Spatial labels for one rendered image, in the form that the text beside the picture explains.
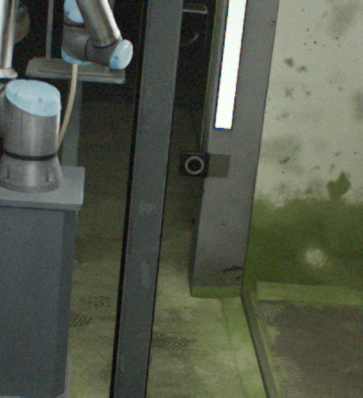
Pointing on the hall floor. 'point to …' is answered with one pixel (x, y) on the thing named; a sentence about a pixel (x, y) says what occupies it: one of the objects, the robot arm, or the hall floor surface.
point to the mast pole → (147, 194)
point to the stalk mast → (72, 127)
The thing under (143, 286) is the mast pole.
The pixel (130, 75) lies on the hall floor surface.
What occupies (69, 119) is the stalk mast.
